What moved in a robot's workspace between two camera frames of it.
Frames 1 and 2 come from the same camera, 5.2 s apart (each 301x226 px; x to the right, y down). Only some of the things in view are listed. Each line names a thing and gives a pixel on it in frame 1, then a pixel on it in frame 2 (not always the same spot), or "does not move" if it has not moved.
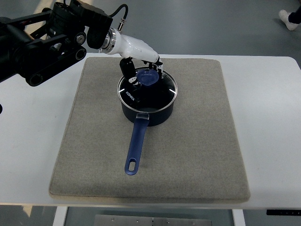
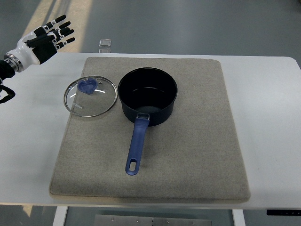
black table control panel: x=283 y=212 does not move
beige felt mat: x=193 y=156 does not move
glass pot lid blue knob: x=154 y=94 -> x=90 y=96
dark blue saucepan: x=153 y=104 does not move
